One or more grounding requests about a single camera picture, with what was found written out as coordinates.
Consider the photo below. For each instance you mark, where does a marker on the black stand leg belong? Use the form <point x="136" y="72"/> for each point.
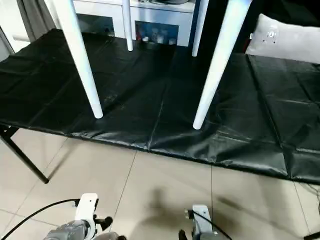
<point x="312" y="235"/>
<point x="22" y="155"/>

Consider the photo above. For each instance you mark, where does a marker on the black padded mat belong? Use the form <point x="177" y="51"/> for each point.
<point x="150" y="87"/>

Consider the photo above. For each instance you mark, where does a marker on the white cabinet with glass doors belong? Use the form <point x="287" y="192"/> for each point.
<point x="155" y="15"/>

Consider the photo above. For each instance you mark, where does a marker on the grey curtain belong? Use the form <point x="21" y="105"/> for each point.
<point x="37" y="17"/>

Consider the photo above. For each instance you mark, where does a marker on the grey pillow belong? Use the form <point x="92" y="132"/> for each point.
<point x="287" y="37"/>

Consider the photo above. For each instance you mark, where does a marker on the dark round object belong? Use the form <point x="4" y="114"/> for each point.
<point x="167" y="1"/>

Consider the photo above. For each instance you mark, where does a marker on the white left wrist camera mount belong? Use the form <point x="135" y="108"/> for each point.
<point x="86" y="207"/>

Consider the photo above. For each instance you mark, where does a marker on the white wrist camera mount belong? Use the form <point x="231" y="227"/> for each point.
<point x="202" y="220"/>
<point x="86" y="207"/>

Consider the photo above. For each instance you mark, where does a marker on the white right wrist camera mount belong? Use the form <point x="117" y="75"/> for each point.
<point x="202" y="220"/>

